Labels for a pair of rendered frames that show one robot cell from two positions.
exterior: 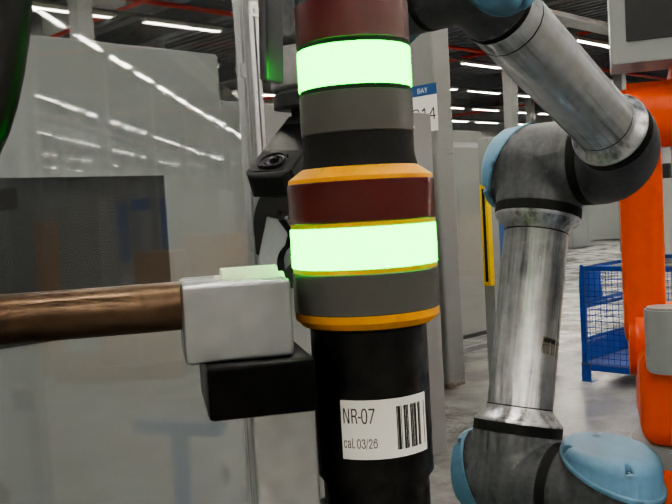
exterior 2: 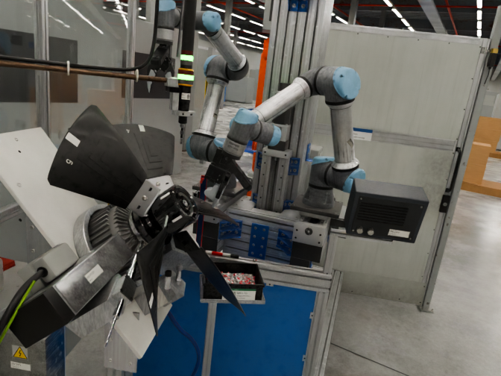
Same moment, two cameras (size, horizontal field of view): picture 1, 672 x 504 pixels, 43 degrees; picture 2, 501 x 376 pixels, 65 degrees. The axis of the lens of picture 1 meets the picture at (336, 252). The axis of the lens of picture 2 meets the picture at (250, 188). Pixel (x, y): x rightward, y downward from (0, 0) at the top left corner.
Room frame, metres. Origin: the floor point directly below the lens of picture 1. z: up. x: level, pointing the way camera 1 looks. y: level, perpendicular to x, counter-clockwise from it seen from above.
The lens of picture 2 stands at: (-0.90, 0.13, 1.57)
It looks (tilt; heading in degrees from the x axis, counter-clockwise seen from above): 15 degrees down; 342
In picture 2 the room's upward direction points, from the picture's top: 7 degrees clockwise
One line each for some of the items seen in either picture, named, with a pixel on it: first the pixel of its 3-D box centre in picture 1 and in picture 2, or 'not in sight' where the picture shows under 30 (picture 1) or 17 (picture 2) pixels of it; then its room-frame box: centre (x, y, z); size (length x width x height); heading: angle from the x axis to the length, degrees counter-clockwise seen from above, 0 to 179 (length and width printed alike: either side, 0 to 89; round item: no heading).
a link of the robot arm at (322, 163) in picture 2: not in sight; (324, 170); (0.71, -0.73, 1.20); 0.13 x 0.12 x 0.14; 21
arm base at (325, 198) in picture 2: not in sight; (319, 193); (0.72, -0.73, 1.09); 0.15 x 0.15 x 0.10
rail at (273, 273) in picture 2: not in sight; (221, 265); (0.55, -0.24, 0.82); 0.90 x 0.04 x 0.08; 67
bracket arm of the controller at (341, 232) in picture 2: not in sight; (361, 235); (0.34, -0.73, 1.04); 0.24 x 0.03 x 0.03; 67
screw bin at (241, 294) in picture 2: not in sight; (231, 281); (0.37, -0.24, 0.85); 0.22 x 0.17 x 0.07; 82
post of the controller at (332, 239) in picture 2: not in sight; (330, 250); (0.38, -0.64, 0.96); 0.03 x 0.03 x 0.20; 67
